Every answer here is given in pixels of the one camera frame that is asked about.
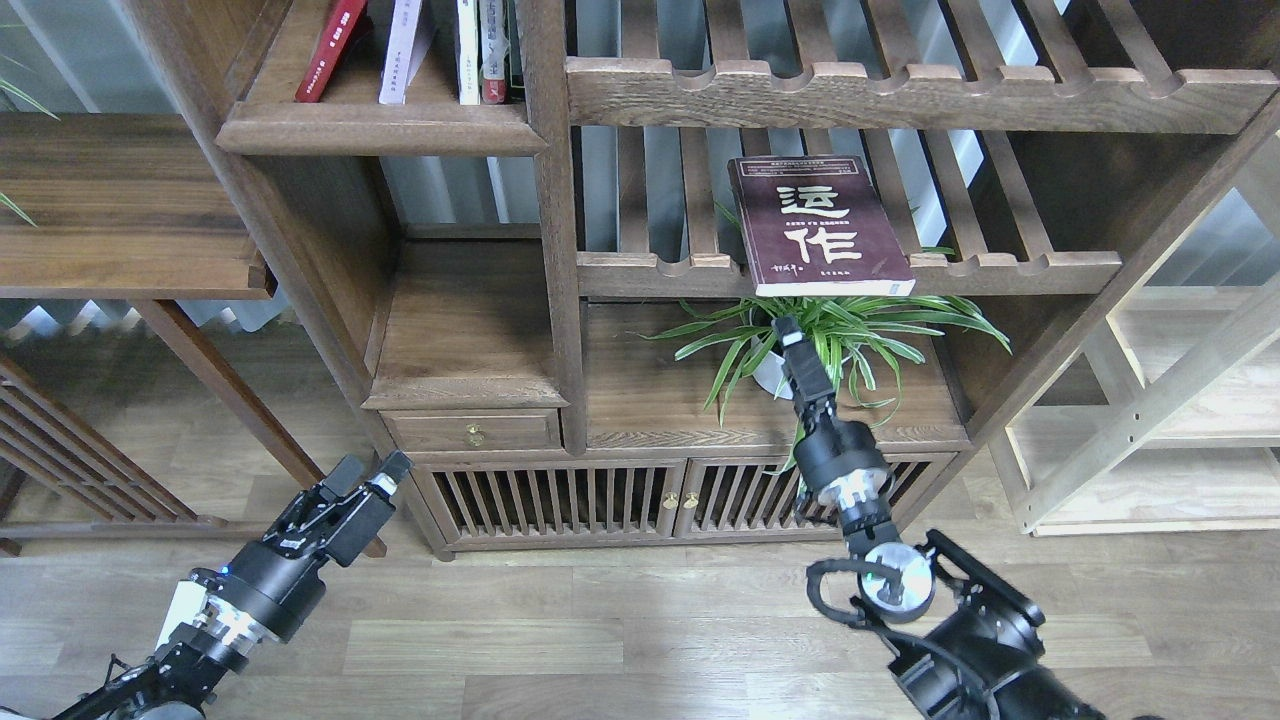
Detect dark green book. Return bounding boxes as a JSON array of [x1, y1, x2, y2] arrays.
[[506, 0, 525, 104]]

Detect dark wooden bookshelf cabinet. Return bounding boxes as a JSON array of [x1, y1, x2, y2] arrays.
[[123, 1, 1277, 523]]

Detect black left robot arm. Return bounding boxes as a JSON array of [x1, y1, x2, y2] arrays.
[[61, 451, 413, 719]]

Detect white robot base leg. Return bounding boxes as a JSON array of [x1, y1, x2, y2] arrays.
[[155, 580, 206, 651]]

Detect white plant pot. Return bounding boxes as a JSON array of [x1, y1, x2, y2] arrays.
[[750, 338, 794, 401]]

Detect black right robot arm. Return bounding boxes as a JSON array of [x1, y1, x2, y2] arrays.
[[773, 316, 1100, 719]]

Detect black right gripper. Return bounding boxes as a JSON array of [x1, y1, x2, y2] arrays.
[[772, 316, 891, 509]]

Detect dark maroon book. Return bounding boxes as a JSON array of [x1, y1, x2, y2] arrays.
[[727, 155, 916, 297]]

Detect right slatted cabinet door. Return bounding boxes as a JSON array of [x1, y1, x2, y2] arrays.
[[675, 454, 956, 541]]

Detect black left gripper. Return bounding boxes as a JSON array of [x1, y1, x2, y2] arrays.
[[215, 450, 413, 642]]

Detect light wooden shelf unit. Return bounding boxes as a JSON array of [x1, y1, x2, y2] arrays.
[[989, 137, 1279, 536]]

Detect green plant leaves at left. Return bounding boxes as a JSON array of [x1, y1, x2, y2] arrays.
[[1, 74, 59, 227]]

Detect green spider plant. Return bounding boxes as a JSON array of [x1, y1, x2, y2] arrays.
[[648, 295, 1012, 427]]

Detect white thin book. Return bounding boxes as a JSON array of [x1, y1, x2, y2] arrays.
[[454, 0, 483, 106]]

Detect dark wooden side table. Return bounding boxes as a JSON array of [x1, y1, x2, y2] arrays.
[[3, 113, 376, 557]]

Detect white red spine book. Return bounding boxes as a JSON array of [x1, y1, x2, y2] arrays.
[[477, 0, 509, 105]]

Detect pale pink book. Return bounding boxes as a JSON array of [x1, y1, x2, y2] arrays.
[[378, 0, 436, 105]]

